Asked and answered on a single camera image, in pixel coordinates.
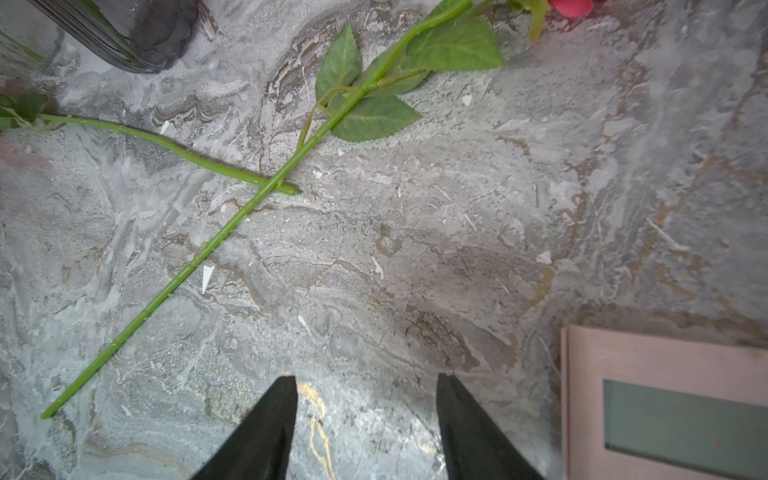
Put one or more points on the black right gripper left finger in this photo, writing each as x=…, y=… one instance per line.
x=259, y=448

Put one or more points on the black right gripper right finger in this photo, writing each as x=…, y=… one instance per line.
x=474, y=446

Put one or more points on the pink calculator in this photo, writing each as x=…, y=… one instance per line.
x=637, y=406

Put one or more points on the dark purple glass vase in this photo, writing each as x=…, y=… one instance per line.
x=137, y=36

